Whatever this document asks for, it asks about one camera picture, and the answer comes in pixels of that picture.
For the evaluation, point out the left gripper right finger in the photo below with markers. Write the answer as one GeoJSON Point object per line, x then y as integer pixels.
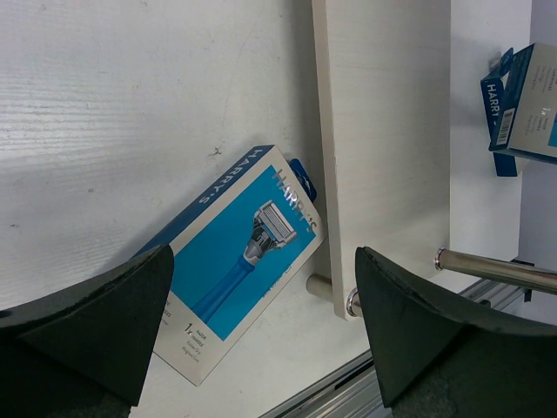
{"type": "Point", "coordinates": [457, 344]}

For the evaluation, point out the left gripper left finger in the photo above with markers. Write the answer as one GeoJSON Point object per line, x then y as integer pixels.
{"type": "Point", "coordinates": [84, 351]}

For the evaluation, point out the blue Harry's box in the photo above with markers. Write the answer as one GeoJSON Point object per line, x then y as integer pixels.
{"type": "Point", "coordinates": [519, 96]}
{"type": "Point", "coordinates": [235, 247]}

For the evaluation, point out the white two-tier shelf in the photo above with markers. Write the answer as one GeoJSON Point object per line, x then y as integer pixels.
{"type": "Point", "coordinates": [404, 133]}

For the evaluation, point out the aluminium mounting rail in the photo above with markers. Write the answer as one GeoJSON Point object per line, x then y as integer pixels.
{"type": "Point", "coordinates": [339, 392]}

